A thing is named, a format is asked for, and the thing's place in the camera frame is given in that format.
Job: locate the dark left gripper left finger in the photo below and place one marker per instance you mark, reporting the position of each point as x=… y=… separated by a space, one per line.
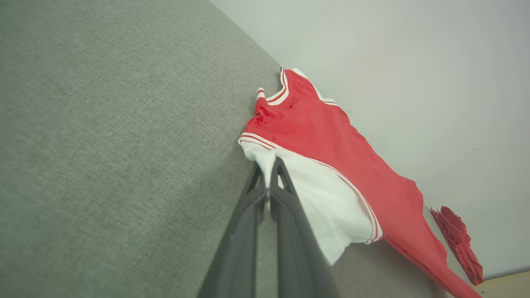
x=242 y=248

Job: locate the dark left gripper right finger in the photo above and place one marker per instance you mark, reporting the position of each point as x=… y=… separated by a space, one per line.
x=296 y=248

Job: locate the red jersey with striped trim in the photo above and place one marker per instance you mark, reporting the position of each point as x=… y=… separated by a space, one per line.
x=323 y=132

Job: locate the red shorts with white stripe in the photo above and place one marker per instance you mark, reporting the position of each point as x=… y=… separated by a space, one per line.
x=455 y=236

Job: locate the grey fabric sofa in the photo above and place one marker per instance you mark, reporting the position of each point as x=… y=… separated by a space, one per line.
x=103 y=145

